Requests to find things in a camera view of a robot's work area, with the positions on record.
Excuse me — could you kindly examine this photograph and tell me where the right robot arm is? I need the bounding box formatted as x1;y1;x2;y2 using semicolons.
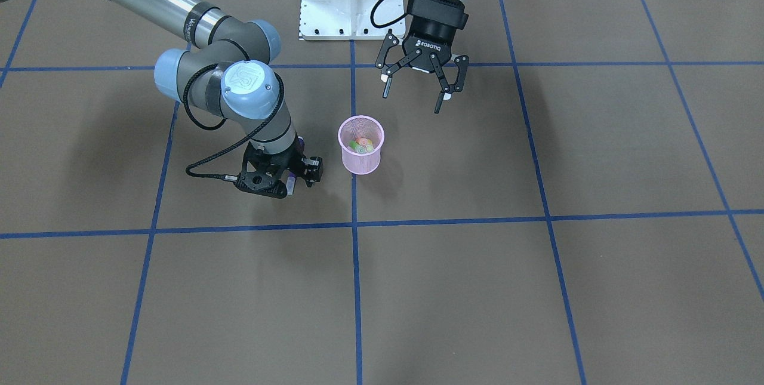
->
2;0;323;198

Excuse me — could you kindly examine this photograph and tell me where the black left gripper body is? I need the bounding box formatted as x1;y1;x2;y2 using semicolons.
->
403;0;469;73

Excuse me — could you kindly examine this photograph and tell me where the green marker pen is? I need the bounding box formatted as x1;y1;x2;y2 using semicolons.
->
348;140;359;154

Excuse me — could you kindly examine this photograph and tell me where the camera cable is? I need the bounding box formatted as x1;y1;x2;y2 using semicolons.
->
370;0;418;30
182;63;286;181

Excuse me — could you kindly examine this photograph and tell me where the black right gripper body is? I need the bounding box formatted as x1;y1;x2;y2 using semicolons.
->
241;142;303;179

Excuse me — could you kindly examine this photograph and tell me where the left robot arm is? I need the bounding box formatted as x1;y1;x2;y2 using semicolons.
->
370;0;470;114

